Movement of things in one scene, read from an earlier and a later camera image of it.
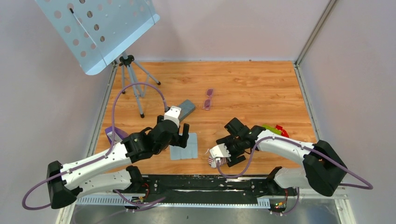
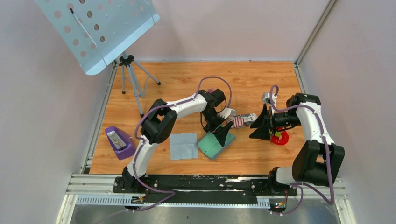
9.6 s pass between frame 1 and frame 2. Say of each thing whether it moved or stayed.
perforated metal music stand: stayed
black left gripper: moved
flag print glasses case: moved
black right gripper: moved
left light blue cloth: stayed
